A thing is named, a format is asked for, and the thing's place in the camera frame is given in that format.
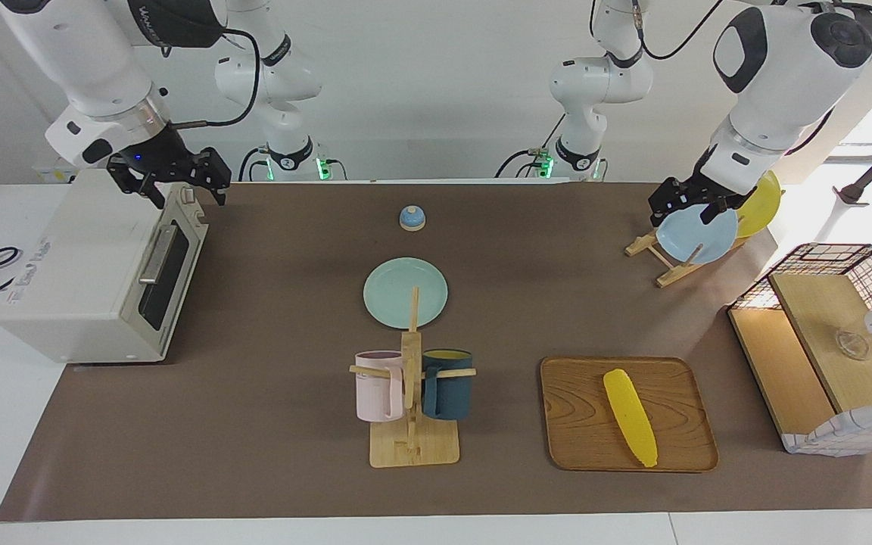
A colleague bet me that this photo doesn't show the glass oven door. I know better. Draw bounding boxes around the glass oven door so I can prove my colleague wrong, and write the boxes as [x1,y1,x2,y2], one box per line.
[120,182,210,363]

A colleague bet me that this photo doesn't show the pale green plate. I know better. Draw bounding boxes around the pale green plate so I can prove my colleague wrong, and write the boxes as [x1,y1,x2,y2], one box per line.
[363,257,450,330]

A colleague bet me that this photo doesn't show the yellow corn cob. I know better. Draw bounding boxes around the yellow corn cob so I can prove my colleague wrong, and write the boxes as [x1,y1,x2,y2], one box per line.
[603,369,659,469]

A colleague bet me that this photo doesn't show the white toaster oven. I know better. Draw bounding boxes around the white toaster oven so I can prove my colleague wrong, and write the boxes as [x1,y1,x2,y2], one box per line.
[0,168,210,364]

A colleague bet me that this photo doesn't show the light blue plate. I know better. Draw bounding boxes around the light blue plate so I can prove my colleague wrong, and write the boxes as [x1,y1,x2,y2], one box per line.
[656,204,740,266]

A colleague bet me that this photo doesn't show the yellow plate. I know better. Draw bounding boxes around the yellow plate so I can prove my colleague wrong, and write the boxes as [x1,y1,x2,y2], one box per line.
[735,170,783,239]

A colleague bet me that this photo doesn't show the wooden plate rack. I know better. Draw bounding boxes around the wooden plate rack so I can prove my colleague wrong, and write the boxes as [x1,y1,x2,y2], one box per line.
[625,227,747,288]

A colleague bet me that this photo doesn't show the small clear glass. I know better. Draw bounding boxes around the small clear glass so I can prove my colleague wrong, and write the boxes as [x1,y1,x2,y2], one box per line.
[833,327,870,360]

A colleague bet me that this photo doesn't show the wooden serving tray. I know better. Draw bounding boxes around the wooden serving tray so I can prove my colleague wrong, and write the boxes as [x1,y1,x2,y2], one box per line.
[540,356,720,474]

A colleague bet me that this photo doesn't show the brown table mat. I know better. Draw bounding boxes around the brown table mat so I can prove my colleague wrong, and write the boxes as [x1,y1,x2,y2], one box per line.
[0,182,872,523]

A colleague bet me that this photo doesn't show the pink mug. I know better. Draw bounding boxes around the pink mug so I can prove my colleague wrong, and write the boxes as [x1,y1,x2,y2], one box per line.
[353,350,405,422]

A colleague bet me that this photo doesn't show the dark blue mug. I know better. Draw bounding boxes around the dark blue mug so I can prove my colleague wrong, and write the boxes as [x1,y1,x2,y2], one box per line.
[421,348,475,422]

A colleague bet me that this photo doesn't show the wooden mug tree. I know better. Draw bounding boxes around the wooden mug tree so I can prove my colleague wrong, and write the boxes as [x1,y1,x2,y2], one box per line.
[349,286,478,469]

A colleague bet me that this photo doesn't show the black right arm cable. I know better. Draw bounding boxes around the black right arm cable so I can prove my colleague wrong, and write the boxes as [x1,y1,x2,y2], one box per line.
[129,26,263,129]

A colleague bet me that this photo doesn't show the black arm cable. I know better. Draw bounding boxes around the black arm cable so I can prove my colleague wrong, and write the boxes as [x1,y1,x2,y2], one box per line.
[129,26,263,129]
[631,0,872,61]

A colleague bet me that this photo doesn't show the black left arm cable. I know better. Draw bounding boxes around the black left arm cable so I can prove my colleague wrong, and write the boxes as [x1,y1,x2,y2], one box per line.
[631,0,872,61]

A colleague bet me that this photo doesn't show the wire basket wooden shelf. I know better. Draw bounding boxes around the wire basket wooden shelf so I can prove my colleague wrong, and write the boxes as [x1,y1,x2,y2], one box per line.
[727,244,872,456]

